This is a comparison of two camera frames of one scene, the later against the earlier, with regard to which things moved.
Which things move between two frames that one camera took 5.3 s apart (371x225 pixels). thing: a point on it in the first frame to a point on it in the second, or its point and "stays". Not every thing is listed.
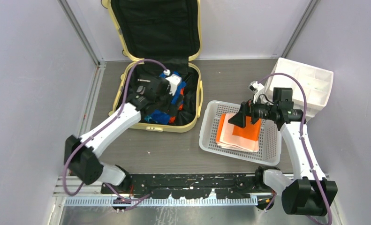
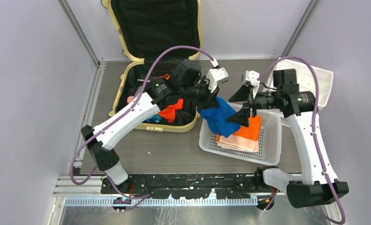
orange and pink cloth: x=230 y=135 stays
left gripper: x=170 y=108 to x=210 y=100
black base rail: x=241 y=185 stays
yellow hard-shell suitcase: x=156 y=37 stays
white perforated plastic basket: x=270 y=145 stays
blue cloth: x=159 y=116 to x=216 y=116
